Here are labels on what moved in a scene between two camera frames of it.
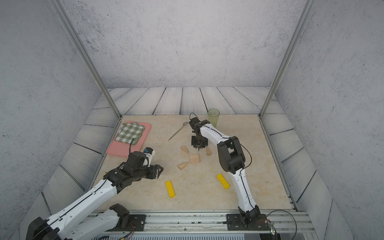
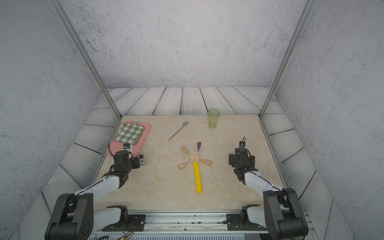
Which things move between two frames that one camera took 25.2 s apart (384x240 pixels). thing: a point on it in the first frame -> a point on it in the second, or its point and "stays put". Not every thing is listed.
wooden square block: [194, 158] stays put
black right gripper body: [198, 142] -> [232, 157]
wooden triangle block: [184, 148] stays put
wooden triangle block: [208, 151] -> [207, 162]
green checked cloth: [129, 131] stays put
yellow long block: [223, 181] -> [196, 169]
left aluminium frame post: [61, 13] stays put
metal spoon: [184, 123] stays put
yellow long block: [170, 188] -> [198, 180]
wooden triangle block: [183, 165] stays put
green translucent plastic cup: [213, 114] stays put
